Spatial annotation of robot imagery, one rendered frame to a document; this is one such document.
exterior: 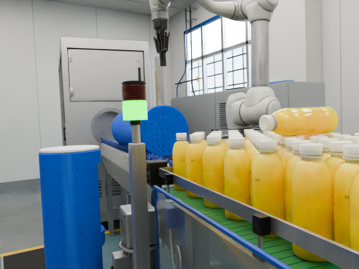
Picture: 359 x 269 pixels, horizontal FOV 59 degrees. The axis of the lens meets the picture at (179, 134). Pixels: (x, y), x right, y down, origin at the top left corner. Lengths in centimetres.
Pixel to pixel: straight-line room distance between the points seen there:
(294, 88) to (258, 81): 120
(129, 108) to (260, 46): 122
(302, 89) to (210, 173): 229
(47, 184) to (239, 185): 99
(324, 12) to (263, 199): 387
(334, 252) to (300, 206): 13
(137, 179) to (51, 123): 561
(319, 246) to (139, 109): 51
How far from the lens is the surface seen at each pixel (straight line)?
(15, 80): 639
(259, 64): 189
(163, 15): 179
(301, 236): 56
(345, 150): 60
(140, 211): 86
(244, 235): 74
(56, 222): 158
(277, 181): 71
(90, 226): 159
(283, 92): 300
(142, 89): 82
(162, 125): 172
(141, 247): 89
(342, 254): 51
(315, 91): 326
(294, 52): 424
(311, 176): 60
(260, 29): 193
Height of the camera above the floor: 116
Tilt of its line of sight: 3 degrees down
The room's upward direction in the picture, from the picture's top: 2 degrees counter-clockwise
